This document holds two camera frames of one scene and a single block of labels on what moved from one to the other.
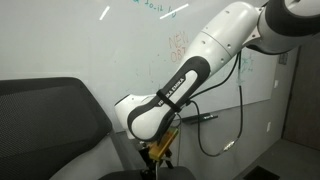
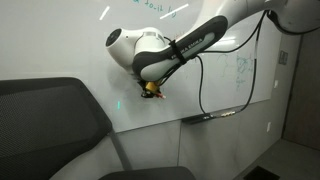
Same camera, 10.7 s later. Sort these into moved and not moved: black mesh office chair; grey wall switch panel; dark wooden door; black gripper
Moved: black gripper
Not moved: dark wooden door; grey wall switch panel; black mesh office chair
